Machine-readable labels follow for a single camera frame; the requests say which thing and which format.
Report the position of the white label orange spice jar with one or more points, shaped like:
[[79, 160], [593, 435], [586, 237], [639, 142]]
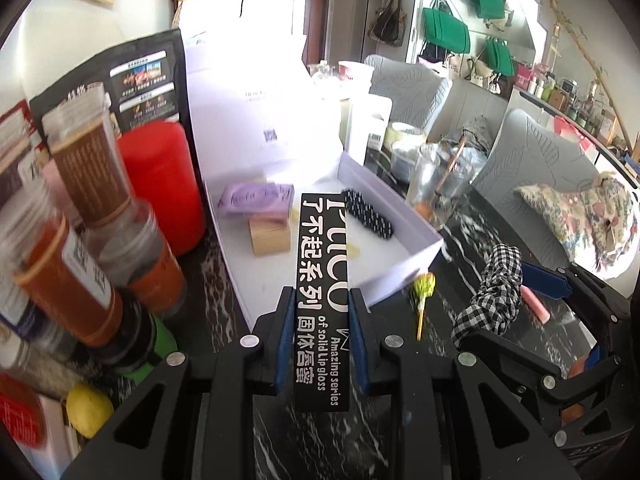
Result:
[[65, 280]]

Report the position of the beige tape roll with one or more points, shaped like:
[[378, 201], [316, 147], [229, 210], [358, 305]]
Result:
[[400, 132]]

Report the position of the brown label spice jar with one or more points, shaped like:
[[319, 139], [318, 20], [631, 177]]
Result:
[[90, 160]]

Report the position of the red canister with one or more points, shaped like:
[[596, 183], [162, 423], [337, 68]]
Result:
[[160, 185]]

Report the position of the purple packet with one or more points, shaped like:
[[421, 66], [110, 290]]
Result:
[[255, 200]]

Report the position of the pink tube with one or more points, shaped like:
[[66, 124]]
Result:
[[535, 304]]

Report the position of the clear lidded bowl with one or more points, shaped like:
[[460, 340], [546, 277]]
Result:
[[325, 75]]

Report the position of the red paper cup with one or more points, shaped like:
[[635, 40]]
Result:
[[355, 77]]

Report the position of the white hinged gift box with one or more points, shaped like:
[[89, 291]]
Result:
[[235, 125]]

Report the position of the gold rectangular box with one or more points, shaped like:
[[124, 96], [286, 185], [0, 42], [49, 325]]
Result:
[[270, 237]]

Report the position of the black polka dot scrunchie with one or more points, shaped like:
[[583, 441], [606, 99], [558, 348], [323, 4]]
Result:
[[367, 215]]

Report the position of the white paper shopping bag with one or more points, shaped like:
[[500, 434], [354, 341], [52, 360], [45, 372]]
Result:
[[225, 15]]

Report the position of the small metal pot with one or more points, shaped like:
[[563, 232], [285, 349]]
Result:
[[402, 165]]

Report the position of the black printed bag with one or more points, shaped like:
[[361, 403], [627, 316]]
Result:
[[145, 75]]

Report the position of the black lip gloss box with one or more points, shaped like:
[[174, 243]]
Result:
[[320, 310]]

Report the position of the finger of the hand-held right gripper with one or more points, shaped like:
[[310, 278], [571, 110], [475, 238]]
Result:
[[547, 280], [505, 357]]

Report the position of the rose gold metal straw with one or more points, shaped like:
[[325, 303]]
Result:
[[452, 162]]

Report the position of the yellow lemon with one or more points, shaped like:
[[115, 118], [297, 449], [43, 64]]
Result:
[[90, 410]]

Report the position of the white carton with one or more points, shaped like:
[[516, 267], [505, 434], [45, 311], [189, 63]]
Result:
[[365, 120]]

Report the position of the grey leaf pattern chair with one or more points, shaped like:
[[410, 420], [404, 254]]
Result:
[[415, 90], [530, 150]]

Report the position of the yellow green flower pick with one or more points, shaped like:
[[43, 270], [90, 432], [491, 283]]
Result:
[[424, 287]]

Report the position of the green tote bag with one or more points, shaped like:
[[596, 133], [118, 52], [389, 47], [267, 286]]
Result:
[[445, 32]]

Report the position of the orange powder spice jar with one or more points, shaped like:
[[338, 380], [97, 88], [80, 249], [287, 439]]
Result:
[[145, 265]]

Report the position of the red white packet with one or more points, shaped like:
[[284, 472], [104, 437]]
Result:
[[25, 420]]

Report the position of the black white checked scrunchie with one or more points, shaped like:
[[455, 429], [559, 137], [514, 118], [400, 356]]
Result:
[[492, 280]]

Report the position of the brown handbag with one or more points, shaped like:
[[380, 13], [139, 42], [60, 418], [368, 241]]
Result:
[[387, 22]]

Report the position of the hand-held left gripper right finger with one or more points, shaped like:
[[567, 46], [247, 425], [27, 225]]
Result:
[[357, 340]]

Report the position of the row of small bottles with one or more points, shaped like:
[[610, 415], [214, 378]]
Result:
[[565, 100]]

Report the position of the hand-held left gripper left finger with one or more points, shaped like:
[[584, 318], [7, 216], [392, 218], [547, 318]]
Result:
[[285, 340]]

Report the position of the clear glass cup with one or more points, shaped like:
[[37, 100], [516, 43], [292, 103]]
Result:
[[425, 180]]

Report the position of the floral cushion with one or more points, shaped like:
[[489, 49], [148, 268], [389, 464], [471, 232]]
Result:
[[575, 215]]

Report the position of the green plastic bottle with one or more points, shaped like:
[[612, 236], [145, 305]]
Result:
[[160, 345]]

